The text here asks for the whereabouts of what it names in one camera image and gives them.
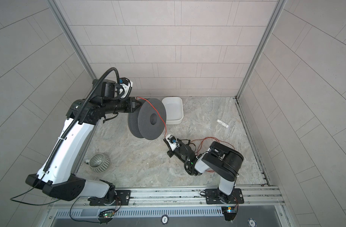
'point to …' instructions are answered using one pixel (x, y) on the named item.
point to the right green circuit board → (231, 209)
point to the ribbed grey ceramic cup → (98, 162)
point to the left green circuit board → (106, 214)
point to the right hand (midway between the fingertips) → (165, 140)
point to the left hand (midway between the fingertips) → (144, 101)
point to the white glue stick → (224, 124)
